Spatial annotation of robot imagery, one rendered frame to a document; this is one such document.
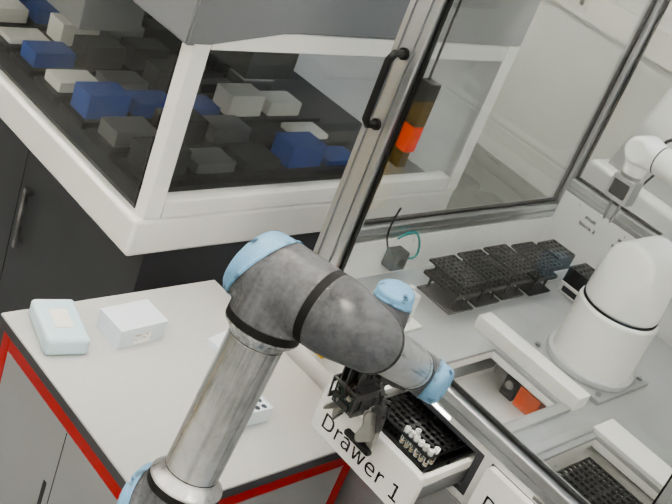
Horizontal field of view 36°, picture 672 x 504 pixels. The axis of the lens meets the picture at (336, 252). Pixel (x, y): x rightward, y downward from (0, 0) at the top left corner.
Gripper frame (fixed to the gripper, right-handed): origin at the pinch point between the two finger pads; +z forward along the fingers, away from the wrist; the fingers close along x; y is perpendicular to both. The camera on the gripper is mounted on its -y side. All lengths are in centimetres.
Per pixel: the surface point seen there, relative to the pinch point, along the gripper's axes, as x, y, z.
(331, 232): -40.3, -20.4, -19.2
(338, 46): -76, -42, -48
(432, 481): 15.3, -9.5, 3.4
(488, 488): 22.0, -19.1, 3.0
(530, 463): 26.6, -21.8, -6.7
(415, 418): 1.1, -17.2, 1.2
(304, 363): -34.6, -18.6, 13.7
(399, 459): 11.4, -1.6, -2.0
